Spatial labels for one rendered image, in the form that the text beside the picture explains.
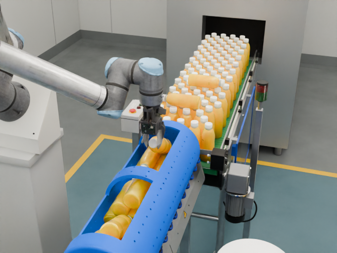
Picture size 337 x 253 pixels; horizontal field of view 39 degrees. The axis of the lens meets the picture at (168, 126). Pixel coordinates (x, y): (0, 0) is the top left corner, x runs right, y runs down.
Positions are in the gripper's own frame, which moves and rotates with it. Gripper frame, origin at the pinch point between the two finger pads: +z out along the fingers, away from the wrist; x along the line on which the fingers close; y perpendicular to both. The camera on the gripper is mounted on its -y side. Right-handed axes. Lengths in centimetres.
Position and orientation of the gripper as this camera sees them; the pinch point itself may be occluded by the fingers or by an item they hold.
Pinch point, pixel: (153, 144)
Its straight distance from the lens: 198.0
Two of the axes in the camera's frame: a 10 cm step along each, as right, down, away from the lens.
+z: -0.1, 8.8, 4.8
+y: -2.7, 4.6, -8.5
